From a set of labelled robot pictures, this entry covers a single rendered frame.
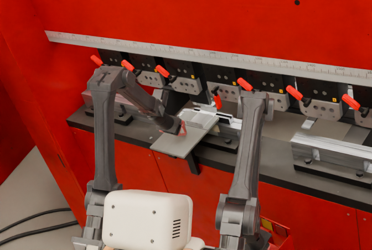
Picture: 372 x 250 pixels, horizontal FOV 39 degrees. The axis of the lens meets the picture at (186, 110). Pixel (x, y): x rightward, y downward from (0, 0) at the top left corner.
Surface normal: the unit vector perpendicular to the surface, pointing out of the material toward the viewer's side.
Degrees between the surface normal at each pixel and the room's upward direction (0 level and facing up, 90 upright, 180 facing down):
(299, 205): 90
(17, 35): 90
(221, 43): 90
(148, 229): 48
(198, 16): 90
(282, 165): 0
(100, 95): 65
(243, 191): 29
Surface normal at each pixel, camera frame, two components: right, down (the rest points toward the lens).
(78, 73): 0.78, 0.17
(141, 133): -0.25, -0.79
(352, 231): -0.57, 0.59
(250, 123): -0.18, -0.43
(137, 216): -0.44, -0.08
